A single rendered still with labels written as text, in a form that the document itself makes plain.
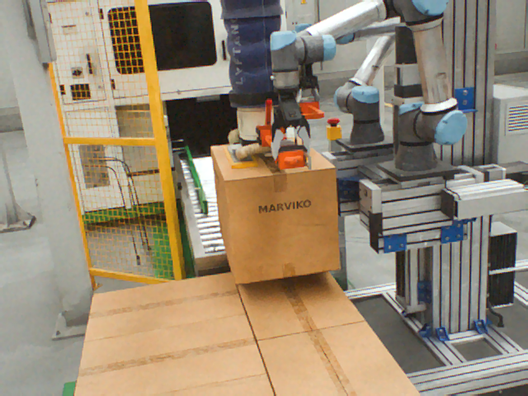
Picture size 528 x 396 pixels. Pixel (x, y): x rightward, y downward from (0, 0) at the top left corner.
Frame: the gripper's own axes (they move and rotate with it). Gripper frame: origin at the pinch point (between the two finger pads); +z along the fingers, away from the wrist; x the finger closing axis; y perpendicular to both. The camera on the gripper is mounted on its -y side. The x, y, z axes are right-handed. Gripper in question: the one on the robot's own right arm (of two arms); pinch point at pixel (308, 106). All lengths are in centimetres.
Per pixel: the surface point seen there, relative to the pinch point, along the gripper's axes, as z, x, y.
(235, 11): -44, -32, 38
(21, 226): 117, -208, -250
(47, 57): -31, -116, -50
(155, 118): 7, -70, -62
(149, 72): -17, -69, -62
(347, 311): 64, -6, 70
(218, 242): 65, -47, -17
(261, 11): -43, -23, 40
